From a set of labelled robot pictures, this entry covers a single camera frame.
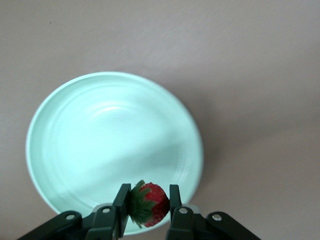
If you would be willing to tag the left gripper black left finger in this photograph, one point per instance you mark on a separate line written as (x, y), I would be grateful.
(105, 225)

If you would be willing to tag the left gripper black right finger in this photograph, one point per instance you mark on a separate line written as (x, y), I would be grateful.
(185, 225)

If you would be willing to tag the red strawberry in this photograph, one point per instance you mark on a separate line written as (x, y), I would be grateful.
(157, 200)

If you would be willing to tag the pale green round plate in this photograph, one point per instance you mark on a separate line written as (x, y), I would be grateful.
(100, 137)

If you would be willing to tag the brown table cover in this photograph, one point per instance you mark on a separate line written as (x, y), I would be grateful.
(250, 62)

